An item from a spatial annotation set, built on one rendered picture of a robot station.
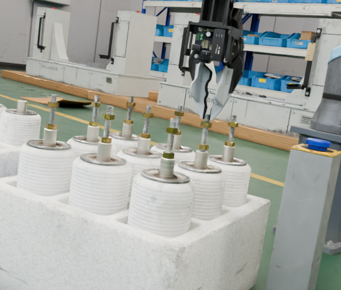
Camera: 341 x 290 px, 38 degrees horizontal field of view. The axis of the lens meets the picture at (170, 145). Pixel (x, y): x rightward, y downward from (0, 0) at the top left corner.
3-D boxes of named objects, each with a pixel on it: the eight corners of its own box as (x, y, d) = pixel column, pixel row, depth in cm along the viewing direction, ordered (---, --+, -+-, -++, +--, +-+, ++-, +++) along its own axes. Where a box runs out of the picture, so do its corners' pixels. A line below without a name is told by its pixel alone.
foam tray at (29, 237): (106, 230, 122) (114, 158, 119) (256, 283, 103) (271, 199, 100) (-29, 279, 88) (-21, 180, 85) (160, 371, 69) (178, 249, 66)
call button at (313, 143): (307, 148, 86) (310, 136, 86) (331, 153, 84) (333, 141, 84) (301, 150, 82) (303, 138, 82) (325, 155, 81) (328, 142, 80)
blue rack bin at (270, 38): (277, 49, 678) (280, 33, 674) (302, 52, 652) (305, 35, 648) (256, 45, 642) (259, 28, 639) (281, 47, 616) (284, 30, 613)
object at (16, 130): (15, 177, 131) (22, 109, 128) (42, 186, 127) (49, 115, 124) (-15, 182, 123) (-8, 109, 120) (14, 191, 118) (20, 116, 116)
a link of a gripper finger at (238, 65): (210, 91, 83) (217, 38, 82) (213, 91, 85) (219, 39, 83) (238, 94, 81) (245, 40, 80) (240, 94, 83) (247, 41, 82)
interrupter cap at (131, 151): (116, 149, 93) (117, 146, 93) (154, 152, 96) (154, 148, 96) (129, 159, 86) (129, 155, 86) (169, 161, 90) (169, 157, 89)
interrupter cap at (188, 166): (186, 174, 81) (187, 170, 81) (171, 163, 88) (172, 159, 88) (228, 176, 84) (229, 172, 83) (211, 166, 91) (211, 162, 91)
